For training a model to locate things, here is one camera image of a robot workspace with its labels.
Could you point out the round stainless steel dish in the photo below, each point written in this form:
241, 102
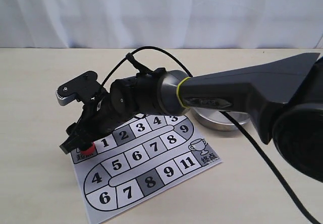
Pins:
215, 120

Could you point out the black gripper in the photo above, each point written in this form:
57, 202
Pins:
98, 118

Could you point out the red cylinder game piece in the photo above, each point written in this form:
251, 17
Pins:
89, 151

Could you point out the white backdrop curtain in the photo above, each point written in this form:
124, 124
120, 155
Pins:
162, 23

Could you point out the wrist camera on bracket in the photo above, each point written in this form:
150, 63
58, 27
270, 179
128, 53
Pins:
81, 88

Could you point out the printed paper game board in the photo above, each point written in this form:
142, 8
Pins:
138, 160

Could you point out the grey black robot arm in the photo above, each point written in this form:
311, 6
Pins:
283, 100

